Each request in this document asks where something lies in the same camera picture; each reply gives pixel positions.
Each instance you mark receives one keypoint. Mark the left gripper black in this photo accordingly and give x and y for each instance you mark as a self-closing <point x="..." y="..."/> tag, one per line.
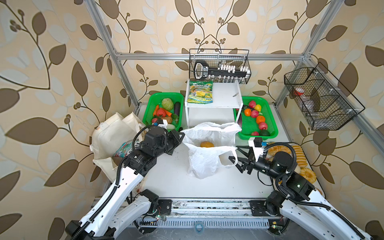
<point x="176" y="140"/>

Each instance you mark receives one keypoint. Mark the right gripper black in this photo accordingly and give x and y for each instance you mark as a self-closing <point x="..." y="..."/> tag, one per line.
<point x="245" y="163"/>

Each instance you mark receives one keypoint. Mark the white plastic grocery bag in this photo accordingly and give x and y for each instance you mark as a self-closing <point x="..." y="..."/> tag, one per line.
<point x="205" y="162"/>

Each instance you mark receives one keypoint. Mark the Fox's candy bag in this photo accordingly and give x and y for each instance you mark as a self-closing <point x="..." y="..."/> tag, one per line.
<point x="124" y="150"/>

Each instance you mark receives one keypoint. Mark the cream floral tote bag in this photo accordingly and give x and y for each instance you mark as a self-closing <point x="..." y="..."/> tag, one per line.
<point x="109" y="136"/>

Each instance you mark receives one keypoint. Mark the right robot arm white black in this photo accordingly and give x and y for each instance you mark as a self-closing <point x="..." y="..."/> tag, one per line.
<point x="294" y="197"/>

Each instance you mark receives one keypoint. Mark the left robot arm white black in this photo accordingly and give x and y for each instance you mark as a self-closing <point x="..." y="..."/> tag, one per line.
<point x="106" y="220"/>

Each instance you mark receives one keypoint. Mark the brown potato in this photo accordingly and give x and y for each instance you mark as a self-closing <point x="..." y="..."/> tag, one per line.
<point x="168" y="119"/>

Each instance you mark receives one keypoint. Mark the croissant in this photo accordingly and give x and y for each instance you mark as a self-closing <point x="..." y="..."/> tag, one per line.
<point x="275" y="149"/>

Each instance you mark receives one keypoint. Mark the red tomato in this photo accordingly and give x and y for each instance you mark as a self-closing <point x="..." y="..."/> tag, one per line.
<point x="161" y="113"/>

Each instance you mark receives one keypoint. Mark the dark green avocado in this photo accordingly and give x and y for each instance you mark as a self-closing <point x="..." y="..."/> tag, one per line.
<point x="264" y="133"/>

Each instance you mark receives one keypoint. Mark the orange carrot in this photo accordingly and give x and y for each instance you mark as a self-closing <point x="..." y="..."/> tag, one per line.
<point x="155" y="111"/>

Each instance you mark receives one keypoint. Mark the dark purple eggplant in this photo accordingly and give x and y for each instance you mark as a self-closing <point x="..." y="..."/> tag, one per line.
<point x="177" y="108"/>

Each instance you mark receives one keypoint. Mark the right green plastic basket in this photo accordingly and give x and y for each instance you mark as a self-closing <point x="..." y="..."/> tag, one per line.
<point x="249" y="125"/>

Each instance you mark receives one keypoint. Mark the green plastic basket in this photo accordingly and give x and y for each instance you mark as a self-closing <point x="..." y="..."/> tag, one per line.
<point x="156" y="99"/>
<point x="249" y="125"/>

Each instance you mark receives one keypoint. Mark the green cabbage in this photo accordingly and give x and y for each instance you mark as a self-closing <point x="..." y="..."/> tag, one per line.
<point x="167" y="104"/>

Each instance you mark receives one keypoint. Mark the red apple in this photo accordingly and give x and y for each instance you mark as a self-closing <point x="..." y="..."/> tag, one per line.
<point x="263" y="126"/>

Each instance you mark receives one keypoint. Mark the orange fruit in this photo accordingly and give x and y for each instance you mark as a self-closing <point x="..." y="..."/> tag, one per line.
<point x="260" y="119"/>

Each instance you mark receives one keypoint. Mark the left green plastic basket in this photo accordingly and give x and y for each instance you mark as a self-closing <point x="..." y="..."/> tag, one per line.
<point x="156" y="99"/>

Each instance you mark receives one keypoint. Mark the pink red peach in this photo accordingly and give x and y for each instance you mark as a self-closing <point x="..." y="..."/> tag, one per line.
<point x="255" y="113"/>

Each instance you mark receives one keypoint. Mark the small orange persimmon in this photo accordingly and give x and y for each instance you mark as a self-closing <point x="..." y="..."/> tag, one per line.
<point x="247" y="112"/>

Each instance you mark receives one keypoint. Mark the yellow green snack bag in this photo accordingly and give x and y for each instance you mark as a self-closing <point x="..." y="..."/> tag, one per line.
<point x="201" y="92"/>

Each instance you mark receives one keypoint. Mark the sliced bread loaf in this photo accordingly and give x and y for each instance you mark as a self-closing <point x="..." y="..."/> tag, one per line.
<point x="301" y="158"/>

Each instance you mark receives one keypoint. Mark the white two-tier shelf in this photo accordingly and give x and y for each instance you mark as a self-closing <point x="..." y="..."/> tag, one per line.
<point x="225" y="108"/>

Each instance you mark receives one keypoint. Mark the black bread tray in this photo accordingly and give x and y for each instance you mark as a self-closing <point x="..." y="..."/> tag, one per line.
<point x="303" y="168"/>

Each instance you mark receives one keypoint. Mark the plastic bottle red cap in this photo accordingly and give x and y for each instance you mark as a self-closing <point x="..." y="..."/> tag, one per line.
<point x="305" y="103"/>

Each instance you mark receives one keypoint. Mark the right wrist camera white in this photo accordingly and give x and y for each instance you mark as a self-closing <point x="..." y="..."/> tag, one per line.
<point x="258" y="146"/>

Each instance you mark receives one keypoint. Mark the back black wire basket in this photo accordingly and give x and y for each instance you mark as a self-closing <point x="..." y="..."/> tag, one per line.
<point x="223" y="56"/>

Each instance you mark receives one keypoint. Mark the black wire basket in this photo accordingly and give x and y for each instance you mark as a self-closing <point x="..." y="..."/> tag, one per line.
<point x="223" y="56"/>
<point x="335" y="104"/>

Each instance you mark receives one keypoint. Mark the right black wire basket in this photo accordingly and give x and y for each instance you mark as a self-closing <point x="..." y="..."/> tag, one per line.
<point x="335" y="104"/>

